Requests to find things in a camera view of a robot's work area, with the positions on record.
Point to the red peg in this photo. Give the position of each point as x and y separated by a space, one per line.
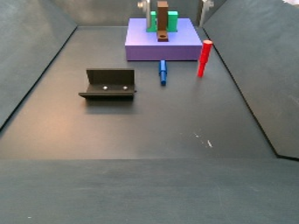
204 56

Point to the purple base block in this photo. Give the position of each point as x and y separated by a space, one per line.
143 48

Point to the black angled fixture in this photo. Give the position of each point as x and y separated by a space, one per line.
109 83

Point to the blue peg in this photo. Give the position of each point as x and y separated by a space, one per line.
163 72

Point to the green U-shaped block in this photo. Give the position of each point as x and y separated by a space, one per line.
171 24

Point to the brown L-shaped bracket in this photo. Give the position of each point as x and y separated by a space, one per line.
161 21

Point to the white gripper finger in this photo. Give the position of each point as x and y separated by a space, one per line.
144 5
205 5

